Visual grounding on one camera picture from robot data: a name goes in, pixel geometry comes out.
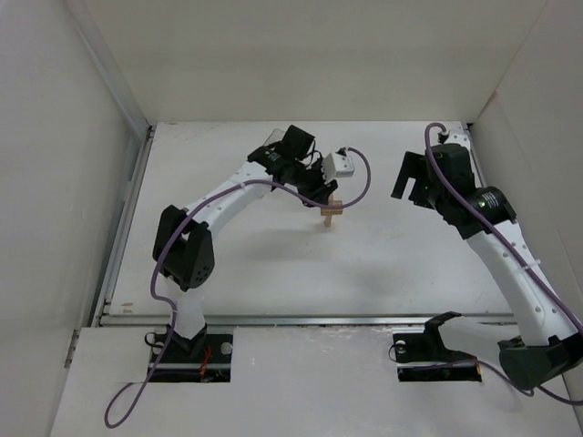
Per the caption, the clear plastic box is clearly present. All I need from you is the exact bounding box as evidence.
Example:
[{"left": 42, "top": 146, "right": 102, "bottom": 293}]
[{"left": 264, "top": 128, "right": 285, "bottom": 148}]

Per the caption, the striped dark wood block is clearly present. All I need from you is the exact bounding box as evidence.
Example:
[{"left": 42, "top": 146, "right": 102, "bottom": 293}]
[{"left": 321, "top": 208, "right": 343, "bottom": 217}]

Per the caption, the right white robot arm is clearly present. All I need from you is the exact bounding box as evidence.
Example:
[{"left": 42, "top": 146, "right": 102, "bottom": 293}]
[{"left": 392, "top": 143, "right": 582, "bottom": 391}]

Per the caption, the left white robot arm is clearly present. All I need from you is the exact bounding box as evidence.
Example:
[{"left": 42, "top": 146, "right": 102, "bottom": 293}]
[{"left": 150, "top": 126, "right": 338, "bottom": 360}]

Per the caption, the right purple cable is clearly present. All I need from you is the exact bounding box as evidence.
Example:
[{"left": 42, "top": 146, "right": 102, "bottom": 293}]
[{"left": 424, "top": 121, "right": 583, "bottom": 406}]

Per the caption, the purple cable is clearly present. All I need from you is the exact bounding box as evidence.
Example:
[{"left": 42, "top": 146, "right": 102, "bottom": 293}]
[
  {"left": 424, "top": 121, "right": 583, "bottom": 406},
  {"left": 103, "top": 146, "right": 372, "bottom": 429}
]

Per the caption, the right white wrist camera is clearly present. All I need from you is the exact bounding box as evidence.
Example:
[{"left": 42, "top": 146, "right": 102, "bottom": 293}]
[{"left": 437, "top": 129, "right": 471, "bottom": 149}]

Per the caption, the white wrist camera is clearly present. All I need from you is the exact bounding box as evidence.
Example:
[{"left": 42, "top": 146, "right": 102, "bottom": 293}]
[
  {"left": 437, "top": 129, "right": 471, "bottom": 149},
  {"left": 322, "top": 148, "right": 355, "bottom": 183}
]

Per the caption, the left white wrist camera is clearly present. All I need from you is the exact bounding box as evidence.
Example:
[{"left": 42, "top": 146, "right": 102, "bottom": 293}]
[{"left": 322, "top": 148, "right": 355, "bottom": 183}]

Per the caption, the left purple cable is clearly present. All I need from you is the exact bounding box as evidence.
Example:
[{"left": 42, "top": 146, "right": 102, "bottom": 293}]
[{"left": 103, "top": 146, "right": 372, "bottom": 429}]

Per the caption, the aluminium front rail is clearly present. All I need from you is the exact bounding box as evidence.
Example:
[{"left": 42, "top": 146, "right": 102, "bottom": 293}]
[{"left": 97, "top": 311, "right": 532, "bottom": 328}]

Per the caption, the aluminium rail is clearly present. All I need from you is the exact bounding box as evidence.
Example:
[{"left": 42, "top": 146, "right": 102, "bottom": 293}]
[
  {"left": 97, "top": 311, "right": 532, "bottom": 328},
  {"left": 85, "top": 126, "right": 156, "bottom": 327}
]

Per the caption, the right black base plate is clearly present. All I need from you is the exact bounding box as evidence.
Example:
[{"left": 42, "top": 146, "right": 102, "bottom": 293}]
[{"left": 388, "top": 332, "right": 482, "bottom": 382}]

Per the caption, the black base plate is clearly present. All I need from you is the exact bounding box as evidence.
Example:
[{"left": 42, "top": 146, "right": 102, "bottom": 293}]
[
  {"left": 145, "top": 331, "right": 233, "bottom": 383},
  {"left": 388, "top": 332, "right": 482, "bottom": 382}
]

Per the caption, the aluminium left rail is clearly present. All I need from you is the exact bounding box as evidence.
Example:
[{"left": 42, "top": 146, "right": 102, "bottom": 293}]
[{"left": 85, "top": 126, "right": 156, "bottom": 327}]

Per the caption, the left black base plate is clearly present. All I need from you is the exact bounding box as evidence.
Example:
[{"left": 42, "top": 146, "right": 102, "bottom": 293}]
[{"left": 145, "top": 331, "right": 233, "bottom": 383}]

